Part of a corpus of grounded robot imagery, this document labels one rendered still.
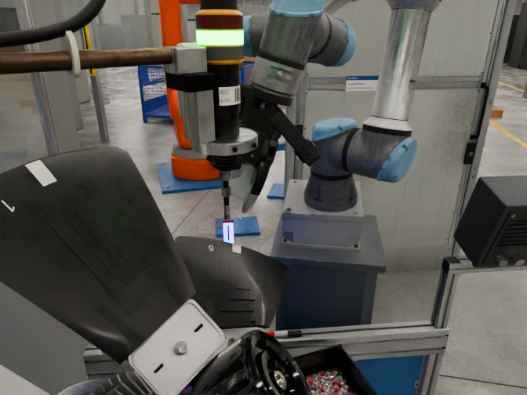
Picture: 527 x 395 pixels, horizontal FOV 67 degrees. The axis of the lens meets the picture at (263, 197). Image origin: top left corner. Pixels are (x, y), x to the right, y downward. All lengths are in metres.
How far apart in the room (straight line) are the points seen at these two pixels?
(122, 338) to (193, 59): 0.28
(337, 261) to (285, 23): 0.66
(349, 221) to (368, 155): 0.20
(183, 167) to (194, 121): 3.94
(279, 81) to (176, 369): 0.40
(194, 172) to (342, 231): 3.30
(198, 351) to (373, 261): 0.71
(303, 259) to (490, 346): 1.66
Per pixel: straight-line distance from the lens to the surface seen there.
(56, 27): 0.34
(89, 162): 0.52
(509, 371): 2.46
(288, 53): 0.60
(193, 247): 0.72
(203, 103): 0.38
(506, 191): 1.00
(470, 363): 2.42
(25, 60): 0.33
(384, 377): 1.23
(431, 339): 1.16
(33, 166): 0.50
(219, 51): 0.38
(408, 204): 2.68
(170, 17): 4.31
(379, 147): 0.97
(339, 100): 2.31
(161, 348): 0.46
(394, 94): 0.98
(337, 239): 1.11
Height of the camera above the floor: 1.57
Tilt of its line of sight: 23 degrees down
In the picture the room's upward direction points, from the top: straight up
